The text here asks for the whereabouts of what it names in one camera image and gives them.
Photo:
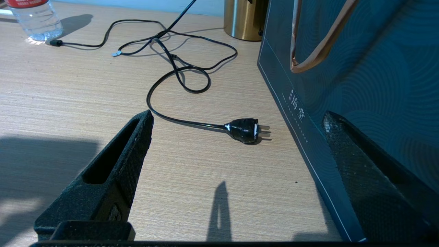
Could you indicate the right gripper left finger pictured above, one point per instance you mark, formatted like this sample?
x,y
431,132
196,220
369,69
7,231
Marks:
x,y
96,195

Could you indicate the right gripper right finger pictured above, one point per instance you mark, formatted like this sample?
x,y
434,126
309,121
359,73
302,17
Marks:
x,y
380,192

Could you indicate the white router with antennas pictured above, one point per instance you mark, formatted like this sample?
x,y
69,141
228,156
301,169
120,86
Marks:
x,y
5,12

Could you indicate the dark blue gift bag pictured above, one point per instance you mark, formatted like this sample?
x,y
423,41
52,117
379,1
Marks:
x,y
360,68

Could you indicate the water bottle red cap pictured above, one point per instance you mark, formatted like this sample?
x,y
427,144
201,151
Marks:
x,y
39,24

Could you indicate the brass desk lamp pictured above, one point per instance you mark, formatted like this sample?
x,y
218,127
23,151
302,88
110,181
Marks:
x,y
243,19

